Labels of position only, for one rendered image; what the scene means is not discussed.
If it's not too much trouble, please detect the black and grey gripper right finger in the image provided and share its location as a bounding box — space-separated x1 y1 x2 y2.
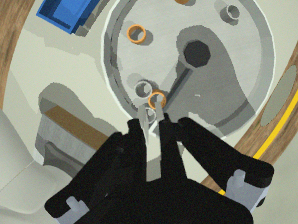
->
155 101 274 224

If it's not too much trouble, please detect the blue crate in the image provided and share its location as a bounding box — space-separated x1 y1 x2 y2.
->
36 0 100 36

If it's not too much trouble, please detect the grey metal bushing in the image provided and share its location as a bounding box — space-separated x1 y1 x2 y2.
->
220 4 241 23
143 103 156 124
134 79 152 99

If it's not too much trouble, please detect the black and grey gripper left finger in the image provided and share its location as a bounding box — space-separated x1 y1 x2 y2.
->
44 105 149 224

